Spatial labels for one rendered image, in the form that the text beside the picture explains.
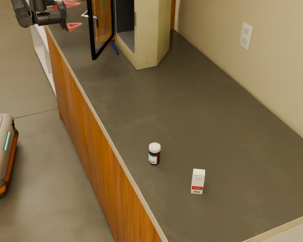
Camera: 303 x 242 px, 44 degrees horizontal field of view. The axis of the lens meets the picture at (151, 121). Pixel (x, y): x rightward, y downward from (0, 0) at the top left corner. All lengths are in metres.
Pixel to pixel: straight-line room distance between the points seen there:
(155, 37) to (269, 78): 0.57
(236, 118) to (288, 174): 0.34
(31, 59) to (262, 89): 2.83
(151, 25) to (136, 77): 0.26
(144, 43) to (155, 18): 0.13
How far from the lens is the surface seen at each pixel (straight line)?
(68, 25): 1.87
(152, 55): 1.88
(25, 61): 4.07
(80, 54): 2.04
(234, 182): 1.32
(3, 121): 2.77
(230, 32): 1.88
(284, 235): 1.30
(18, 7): 1.82
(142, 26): 1.79
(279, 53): 1.63
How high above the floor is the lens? 1.88
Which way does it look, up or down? 38 degrees down
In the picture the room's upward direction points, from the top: 1 degrees clockwise
